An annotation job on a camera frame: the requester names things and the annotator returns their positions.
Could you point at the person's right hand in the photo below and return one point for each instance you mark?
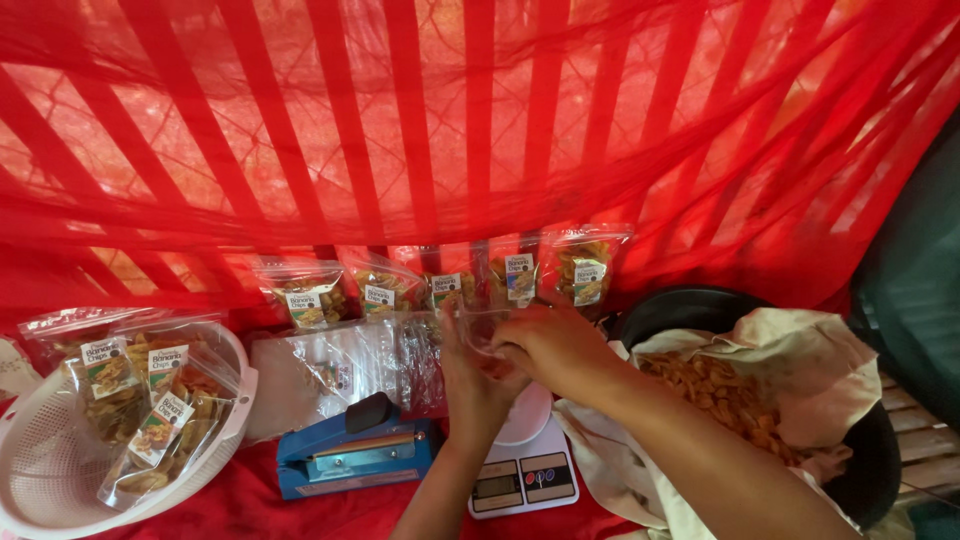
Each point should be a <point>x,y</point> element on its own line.
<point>562,345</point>

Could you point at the person's left hand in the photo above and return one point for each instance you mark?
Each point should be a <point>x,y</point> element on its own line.
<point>472,397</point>

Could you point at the person's left fingers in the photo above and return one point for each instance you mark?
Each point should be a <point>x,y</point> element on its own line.
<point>452,334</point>

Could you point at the person's right fingers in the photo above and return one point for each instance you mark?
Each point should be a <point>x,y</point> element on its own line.
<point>514,356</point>

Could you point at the clear plastic bag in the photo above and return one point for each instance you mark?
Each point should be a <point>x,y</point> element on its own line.
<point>480,330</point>

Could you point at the banana chips packet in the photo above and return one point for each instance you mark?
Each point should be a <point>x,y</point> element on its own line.
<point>516,276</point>
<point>382,292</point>
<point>311,296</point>
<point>176,360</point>
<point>585,270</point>
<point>448,289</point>
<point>161,442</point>
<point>105,390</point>

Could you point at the white digital kitchen scale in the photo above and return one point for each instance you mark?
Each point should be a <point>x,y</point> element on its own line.
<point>529,472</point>

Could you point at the stack of empty clear bags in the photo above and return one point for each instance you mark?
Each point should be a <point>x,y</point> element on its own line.
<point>330,375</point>

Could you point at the blue heat sealer machine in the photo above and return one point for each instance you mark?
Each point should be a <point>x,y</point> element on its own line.
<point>352,457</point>

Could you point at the black round pan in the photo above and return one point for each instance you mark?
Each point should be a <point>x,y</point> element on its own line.
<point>690,307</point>

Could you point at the red net curtain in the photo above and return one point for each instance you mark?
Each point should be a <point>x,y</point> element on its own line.
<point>480,150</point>

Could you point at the heap of loose banana chips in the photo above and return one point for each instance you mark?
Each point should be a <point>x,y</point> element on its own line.
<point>712,390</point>

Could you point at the red table cloth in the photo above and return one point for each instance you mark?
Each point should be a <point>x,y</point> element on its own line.
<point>240,514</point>

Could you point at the beige lining cloth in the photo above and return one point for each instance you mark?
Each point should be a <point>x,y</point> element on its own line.
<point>810,375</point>

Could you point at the dark green tarp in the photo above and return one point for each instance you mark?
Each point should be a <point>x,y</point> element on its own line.
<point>915,285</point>

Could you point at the wooden slatted bench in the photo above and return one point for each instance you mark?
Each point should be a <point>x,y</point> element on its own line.
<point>926,442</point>

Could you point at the white plastic colander basket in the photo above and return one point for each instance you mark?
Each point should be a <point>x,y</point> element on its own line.
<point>45,465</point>

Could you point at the white patterned cloth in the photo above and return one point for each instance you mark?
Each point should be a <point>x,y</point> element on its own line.
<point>13,369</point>

